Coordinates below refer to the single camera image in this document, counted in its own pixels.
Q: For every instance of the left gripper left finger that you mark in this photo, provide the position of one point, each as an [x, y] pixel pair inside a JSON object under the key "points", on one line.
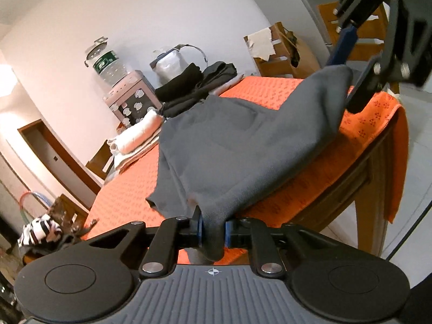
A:
{"points": [[151, 251]]}

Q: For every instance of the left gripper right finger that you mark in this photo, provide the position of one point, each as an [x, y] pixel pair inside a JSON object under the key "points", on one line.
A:
{"points": [[275, 252]]}

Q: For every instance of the dark grey garment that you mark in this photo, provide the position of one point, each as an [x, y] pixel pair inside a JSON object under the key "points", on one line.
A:
{"points": [[224, 154]]}

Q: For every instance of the white folded clothes stack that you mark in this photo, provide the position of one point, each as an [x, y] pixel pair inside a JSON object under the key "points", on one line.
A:
{"points": [[136, 141]]}

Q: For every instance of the black folded clothes pile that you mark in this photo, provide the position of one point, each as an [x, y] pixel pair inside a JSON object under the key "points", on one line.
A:
{"points": [[192, 86]]}

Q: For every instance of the wooden chair by fridge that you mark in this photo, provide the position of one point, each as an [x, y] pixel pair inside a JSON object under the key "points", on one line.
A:
{"points": [[370, 40]]}

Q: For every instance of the wooden chair behind table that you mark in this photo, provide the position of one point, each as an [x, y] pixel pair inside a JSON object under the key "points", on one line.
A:
{"points": [[101, 162]]}

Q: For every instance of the wooden dining table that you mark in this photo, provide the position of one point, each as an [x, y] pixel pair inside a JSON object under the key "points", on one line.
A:
{"points": [[373, 183]]}

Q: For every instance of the black white striped cloth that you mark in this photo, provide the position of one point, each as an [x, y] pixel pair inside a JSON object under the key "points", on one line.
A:
{"points": [[39, 231]]}

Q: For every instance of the hula hoop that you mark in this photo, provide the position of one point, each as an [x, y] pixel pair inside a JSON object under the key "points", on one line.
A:
{"points": [[32, 205]]}

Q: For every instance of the white plastic bag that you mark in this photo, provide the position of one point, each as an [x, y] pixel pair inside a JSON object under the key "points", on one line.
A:
{"points": [[171, 63]]}

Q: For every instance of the clear water bottle green label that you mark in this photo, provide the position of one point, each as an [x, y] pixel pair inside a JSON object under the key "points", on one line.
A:
{"points": [[105, 62]]}

